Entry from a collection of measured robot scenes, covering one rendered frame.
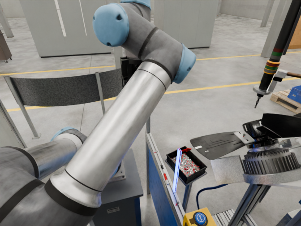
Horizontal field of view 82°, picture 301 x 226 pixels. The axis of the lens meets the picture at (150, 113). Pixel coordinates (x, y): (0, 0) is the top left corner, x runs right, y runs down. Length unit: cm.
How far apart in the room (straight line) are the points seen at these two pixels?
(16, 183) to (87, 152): 11
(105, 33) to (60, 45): 652
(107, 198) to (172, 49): 74
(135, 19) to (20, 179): 34
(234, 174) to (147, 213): 114
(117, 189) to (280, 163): 75
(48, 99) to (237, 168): 227
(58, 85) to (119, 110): 217
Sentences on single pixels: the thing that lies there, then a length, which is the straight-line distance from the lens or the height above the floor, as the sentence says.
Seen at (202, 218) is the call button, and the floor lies 108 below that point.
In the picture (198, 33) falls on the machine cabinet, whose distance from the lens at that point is 745.
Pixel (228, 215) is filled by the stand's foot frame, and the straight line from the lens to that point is 201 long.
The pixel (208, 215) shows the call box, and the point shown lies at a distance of 81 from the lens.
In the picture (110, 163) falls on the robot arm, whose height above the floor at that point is 155.
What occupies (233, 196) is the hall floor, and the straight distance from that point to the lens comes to 223.
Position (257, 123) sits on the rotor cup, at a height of 125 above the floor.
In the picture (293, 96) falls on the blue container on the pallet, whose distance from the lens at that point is 419.
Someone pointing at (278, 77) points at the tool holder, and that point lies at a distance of 83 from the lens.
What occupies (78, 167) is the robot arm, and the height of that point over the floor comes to 156.
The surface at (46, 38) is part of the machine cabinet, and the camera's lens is 694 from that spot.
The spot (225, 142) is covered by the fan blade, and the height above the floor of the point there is 118.
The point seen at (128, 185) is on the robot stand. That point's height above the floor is 100.
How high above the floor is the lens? 178
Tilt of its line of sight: 34 degrees down
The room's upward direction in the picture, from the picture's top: straight up
